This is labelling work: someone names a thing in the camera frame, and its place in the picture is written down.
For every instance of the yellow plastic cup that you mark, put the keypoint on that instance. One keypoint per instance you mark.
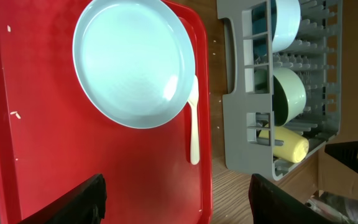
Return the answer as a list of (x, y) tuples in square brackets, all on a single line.
[(295, 147)]

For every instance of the light blue plate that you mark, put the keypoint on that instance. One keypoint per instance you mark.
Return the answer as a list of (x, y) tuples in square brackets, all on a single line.
[(134, 61)]

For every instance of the white plastic spoon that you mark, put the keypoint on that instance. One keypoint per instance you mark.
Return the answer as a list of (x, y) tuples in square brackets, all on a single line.
[(195, 142)]

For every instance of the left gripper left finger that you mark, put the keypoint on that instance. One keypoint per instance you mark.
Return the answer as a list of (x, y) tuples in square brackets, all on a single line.
[(84, 204)]

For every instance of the light blue small bowl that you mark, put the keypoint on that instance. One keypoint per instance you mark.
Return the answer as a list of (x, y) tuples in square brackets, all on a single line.
[(285, 19)]

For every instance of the grey dishwasher rack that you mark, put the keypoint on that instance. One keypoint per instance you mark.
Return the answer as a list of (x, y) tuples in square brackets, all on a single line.
[(315, 56)]

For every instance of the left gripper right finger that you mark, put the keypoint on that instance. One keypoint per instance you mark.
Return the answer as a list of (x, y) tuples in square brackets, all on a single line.
[(272, 205)]

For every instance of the green bowl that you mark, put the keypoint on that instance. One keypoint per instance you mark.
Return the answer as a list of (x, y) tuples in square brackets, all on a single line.
[(289, 95)]

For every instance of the red plastic tray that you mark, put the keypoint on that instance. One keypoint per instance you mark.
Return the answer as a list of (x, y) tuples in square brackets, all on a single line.
[(53, 139)]

